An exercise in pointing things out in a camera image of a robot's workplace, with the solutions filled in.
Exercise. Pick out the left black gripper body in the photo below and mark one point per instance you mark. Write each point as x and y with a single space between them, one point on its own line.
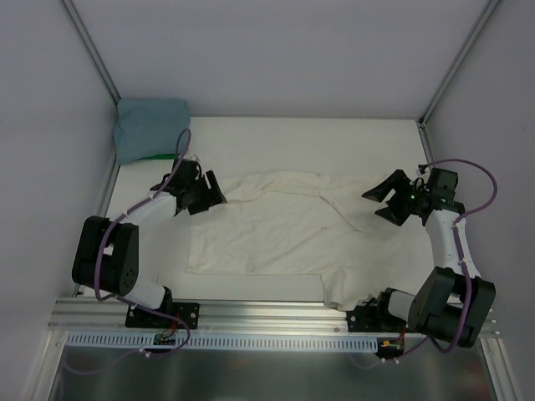
199 194

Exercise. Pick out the left aluminium frame post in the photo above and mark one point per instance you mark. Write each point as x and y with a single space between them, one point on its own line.
79 26

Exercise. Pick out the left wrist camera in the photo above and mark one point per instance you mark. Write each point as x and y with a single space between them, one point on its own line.
195 158

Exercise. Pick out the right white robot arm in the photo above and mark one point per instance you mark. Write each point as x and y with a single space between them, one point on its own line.
454 301

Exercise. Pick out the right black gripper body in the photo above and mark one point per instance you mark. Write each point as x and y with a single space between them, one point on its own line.
401 202

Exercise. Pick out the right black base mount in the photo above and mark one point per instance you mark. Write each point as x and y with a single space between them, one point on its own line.
368 319

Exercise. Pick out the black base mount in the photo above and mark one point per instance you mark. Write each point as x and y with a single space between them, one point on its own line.
170 312
368 319

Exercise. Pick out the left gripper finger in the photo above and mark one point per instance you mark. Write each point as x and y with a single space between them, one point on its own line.
199 203
213 193

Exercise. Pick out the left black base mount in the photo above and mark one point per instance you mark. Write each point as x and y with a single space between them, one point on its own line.
170 312

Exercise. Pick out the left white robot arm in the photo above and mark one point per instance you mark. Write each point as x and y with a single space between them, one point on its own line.
107 259

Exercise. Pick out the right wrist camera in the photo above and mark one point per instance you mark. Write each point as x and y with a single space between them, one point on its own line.
422 174

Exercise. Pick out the white t-shirt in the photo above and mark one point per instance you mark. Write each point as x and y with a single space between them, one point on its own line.
293 223

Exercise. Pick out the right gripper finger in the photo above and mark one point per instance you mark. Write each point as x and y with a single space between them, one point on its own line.
396 215
398 180

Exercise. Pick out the white slotted cable duct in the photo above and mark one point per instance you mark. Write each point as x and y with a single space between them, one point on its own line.
220 341

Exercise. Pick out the folded green t-shirt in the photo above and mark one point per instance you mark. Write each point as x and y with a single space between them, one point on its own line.
160 157

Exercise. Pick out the aluminium mounting rail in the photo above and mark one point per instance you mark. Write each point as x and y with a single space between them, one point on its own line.
212 316

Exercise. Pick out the aluminium frame post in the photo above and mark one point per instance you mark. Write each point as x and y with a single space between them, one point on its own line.
79 26
482 20

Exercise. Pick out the right aluminium frame post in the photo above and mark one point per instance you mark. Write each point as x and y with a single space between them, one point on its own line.
482 20

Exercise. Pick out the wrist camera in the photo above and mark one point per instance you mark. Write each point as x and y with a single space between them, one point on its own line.
422 174
195 158

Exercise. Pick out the folded blue t-shirt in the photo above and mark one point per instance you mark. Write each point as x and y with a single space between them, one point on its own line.
148 127

